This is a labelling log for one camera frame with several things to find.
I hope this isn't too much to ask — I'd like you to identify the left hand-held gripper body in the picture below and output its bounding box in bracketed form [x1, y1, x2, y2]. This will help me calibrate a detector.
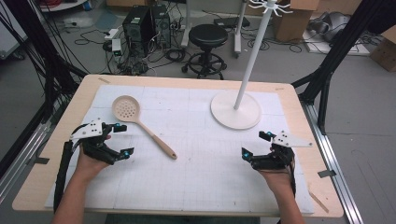
[69, 118, 117, 166]

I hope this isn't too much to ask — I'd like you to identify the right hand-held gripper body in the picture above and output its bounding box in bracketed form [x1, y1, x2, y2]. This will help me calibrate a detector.
[250, 130, 314, 172]

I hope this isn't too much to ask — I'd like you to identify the person's left hand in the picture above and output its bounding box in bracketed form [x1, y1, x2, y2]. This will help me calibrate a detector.
[74, 133, 113, 182]

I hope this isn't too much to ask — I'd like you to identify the person's right hand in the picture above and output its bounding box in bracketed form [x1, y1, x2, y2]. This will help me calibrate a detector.
[257, 145, 296, 194]

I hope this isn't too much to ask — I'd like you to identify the beige slotted spoon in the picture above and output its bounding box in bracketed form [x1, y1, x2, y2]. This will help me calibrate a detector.
[111, 94, 178, 161]

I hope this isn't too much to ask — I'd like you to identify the white hook stand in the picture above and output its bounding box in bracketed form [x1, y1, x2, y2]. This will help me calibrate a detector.
[210, 0, 294, 131]

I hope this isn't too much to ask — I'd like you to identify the white grid mat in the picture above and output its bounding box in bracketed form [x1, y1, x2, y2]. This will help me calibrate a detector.
[45, 84, 316, 217]

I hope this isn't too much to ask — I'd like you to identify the thin wooden stick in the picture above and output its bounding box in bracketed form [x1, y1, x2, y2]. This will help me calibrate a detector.
[307, 190, 330, 215]

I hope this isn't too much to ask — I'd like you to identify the white power strip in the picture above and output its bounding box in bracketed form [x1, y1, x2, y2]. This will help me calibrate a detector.
[103, 28, 123, 58]

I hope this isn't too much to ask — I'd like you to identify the large black computer tower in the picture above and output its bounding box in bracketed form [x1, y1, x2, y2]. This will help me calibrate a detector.
[121, 6, 154, 59]

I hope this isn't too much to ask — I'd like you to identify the white floor board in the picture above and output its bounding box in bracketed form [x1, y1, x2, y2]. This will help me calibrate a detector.
[303, 29, 372, 58]

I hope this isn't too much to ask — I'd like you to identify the white stand leg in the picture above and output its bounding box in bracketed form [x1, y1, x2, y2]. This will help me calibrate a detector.
[233, 0, 248, 59]
[180, 0, 192, 49]

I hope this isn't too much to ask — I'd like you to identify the slim black computer tower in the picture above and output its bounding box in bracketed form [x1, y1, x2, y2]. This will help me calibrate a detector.
[151, 4, 173, 49]

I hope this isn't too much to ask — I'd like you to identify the open cardboard box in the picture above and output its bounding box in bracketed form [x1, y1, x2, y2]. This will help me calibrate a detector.
[273, 0, 321, 43]

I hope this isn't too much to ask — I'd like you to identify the black round stool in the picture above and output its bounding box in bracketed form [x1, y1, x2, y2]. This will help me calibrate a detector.
[181, 23, 230, 80]

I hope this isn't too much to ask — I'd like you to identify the flat black device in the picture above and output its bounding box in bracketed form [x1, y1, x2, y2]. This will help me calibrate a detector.
[213, 15, 251, 29]

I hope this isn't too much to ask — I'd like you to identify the grey bag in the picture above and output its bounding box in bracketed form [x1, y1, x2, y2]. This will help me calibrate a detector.
[307, 11, 352, 44]

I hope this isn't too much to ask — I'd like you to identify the white round table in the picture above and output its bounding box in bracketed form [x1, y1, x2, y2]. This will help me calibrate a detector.
[37, 0, 89, 13]

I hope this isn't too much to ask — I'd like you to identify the closed cardboard box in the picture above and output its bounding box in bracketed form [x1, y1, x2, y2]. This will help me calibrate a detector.
[369, 25, 396, 73]

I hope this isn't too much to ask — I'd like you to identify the black sleeved cable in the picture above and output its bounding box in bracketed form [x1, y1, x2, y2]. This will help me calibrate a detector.
[52, 139, 75, 215]

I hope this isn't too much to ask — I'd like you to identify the aluminium rail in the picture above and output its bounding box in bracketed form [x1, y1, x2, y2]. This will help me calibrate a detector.
[0, 120, 53, 204]
[301, 102, 364, 224]

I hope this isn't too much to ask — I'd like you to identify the black metal frame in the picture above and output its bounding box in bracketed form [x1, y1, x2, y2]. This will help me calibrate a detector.
[291, 0, 396, 135]
[0, 0, 90, 180]

